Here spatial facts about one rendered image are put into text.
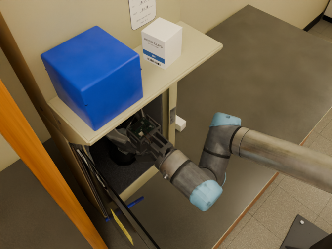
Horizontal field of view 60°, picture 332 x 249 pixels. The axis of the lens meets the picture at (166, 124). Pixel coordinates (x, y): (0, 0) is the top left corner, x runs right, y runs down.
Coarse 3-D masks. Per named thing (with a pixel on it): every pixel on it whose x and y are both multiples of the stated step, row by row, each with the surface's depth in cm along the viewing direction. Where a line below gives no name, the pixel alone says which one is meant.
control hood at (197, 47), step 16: (192, 32) 57; (192, 48) 54; (208, 48) 54; (144, 64) 52; (176, 64) 52; (192, 64) 52; (144, 80) 49; (160, 80) 49; (176, 80) 50; (144, 96) 47; (64, 112) 45; (128, 112) 45; (64, 128) 49; (80, 128) 43; (112, 128) 44
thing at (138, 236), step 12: (84, 156) 54; (96, 180) 54; (96, 192) 70; (108, 192) 50; (108, 204) 61; (120, 204) 49; (108, 216) 82; (120, 216) 54; (120, 228) 70; (132, 228) 48; (132, 240) 60; (144, 240) 45
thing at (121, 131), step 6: (126, 120) 78; (126, 126) 80; (120, 132) 81; (114, 144) 86; (114, 150) 89; (120, 150) 88; (114, 156) 92; (120, 156) 91; (126, 156) 91; (132, 156) 93
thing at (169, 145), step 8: (144, 120) 74; (152, 120) 74; (128, 128) 72; (136, 128) 72; (144, 128) 72; (152, 128) 72; (160, 128) 74; (128, 136) 74; (136, 136) 71; (144, 136) 70; (152, 136) 71; (160, 136) 72; (136, 144) 73; (144, 144) 72; (152, 144) 72; (160, 144) 71; (168, 144) 70; (136, 152) 76; (144, 152) 76; (152, 152) 74; (160, 152) 69; (168, 152) 72; (160, 160) 70
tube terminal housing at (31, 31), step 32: (0, 0) 33; (32, 0) 36; (64, 0) 39; (96, 0) 43; (160, 0) 52; (0, 32) 40; (32, 32) 38; (64, 32) 42; (128, 32) 51; (32, 64) 41; (32, 96) 53; (128, 192) 94
